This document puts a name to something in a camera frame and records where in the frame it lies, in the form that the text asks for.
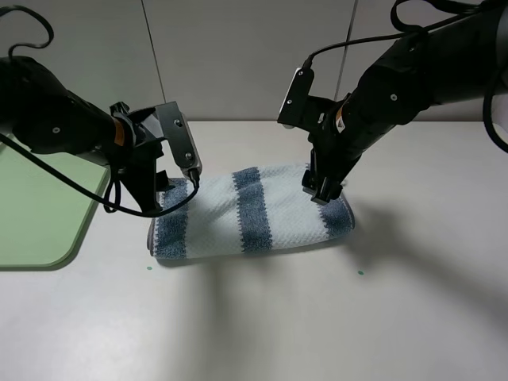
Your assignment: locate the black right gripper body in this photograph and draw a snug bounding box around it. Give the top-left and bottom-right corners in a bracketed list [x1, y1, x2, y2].
[302, 93, 367, 202]

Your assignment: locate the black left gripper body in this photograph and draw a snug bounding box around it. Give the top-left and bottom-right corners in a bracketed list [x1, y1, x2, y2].
[110, 102, 172, 214]

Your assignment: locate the blue white striped towel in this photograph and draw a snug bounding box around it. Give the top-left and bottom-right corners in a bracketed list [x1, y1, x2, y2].
[148, 164, 355, 260]

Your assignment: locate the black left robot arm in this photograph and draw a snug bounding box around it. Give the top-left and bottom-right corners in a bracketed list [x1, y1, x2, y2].
[1, 56, 169, 214]

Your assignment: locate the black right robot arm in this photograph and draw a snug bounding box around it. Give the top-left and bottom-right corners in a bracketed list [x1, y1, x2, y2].
[278, 1, 507, 204]

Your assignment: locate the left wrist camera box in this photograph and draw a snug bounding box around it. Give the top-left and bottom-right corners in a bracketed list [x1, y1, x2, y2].
[156, 102, 202, 180]

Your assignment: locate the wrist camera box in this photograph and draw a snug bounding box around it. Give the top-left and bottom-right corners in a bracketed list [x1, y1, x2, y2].
[277, 67, 314, 129]
[156, 102, 202, 180]

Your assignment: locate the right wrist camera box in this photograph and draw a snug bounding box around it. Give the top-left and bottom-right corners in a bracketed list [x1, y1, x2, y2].
[277, 67, 314, 129]

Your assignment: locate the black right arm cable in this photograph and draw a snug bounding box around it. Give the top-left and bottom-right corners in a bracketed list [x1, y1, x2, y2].
[303, 0, 508, 154]

